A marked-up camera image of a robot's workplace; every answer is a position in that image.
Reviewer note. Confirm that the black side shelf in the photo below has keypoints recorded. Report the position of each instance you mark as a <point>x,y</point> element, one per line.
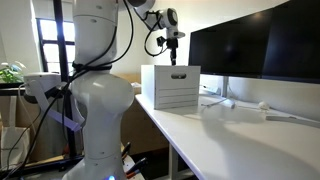
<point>10,90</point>

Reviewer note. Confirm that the black tripod stand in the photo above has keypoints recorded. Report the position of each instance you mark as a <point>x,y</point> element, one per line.
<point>59,33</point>

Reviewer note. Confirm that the green potted plant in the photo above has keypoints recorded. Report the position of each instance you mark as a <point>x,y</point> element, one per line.
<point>10,73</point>

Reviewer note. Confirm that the black computer monitor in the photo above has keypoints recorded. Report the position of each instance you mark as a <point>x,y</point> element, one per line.
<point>296,40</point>
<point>233,50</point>

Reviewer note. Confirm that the silver monitor stand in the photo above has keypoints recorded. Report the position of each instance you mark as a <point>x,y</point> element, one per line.
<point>225,86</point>

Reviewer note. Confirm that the brown cardboard box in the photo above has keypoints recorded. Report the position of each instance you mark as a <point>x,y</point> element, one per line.
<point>140,126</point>

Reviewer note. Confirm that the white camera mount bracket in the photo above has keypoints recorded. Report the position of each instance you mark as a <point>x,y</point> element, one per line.
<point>40,81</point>

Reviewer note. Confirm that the black marker pen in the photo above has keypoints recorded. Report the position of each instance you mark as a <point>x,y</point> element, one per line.
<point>126,149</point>

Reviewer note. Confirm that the window with dark frame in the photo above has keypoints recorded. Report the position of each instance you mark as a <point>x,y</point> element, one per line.
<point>48,43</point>

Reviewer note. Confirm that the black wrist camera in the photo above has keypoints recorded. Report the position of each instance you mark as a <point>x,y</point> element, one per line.
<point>161,41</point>

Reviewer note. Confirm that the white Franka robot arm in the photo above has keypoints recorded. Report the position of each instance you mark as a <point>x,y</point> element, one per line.
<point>100,100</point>

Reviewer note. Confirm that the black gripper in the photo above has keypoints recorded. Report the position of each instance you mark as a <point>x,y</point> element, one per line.
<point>172,44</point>

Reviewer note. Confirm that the white tote bag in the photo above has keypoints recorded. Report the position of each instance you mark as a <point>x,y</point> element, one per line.
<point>13,143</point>

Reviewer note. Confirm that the small white round object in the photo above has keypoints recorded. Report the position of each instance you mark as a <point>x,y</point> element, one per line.
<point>263,106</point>

